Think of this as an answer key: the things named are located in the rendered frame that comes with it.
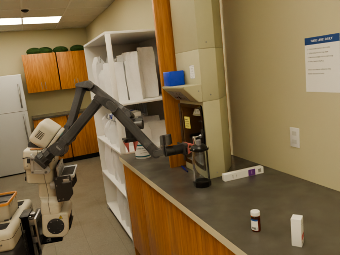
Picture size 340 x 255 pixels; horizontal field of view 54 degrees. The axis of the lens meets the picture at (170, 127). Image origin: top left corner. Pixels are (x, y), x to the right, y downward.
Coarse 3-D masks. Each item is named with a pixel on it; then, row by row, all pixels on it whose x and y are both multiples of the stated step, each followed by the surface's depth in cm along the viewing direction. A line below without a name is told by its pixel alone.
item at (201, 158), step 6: (192, 156) 187; (198, 156) 184; (204, 156) 185; (192, 162) 189; (198, 162) 185; (204, 162) 185; (198, 168) 186; (204, 168) 186; (198, 174) 186; (204, 174) 186; (198, 180) 187; (204, 180) 187
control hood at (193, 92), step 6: (186, 84) 206; (192, 84) 199; (198, 84) 192; (168, 90) 210; (174, 90) 202; (180, 90) 193; (186, 90) 187; (192, 90) 189; (198, 90) 190; (186, 96) 197; (192, 96) 190; (198, 96) 191
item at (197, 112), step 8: (184, 104) 213; (192, 104) 203; (184, 112) 215; (192, 112) 205; (200, 112) 195; (184, 120) 217; (192, 120) 206; (200, 120) 197; (184, 128) 219; (192, 128) 208; (200, 128) 198; (184, 136) 222; (192, 136) 210
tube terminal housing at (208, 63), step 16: (208, 48) 190; (176, 64) 217; (192, 64) 196; (208, 64) 191; (192, 80) 200; (208, 80) 192; (224, 80) 211; (208, 96) 193; (224, 96) 211; (208, 112) 195; (224, 112) 208; (208, 128) 196; (224, 128) 206; (208, 144) 197; (224, 144) 205; (208, 160) 199; (224, 160) 204
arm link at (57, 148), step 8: (96, 96) 188; (96, 104) 189; (104, 104) 188; (88, 112) 189; (80, 120) 189; (88, 120) 191; (72, 128) 189; (80, 128) 189; (64, 136) 188; (72, 136) 189; (56, 144) 186; (64, 144) 186; (56, 152) 186; (64, 152) 189
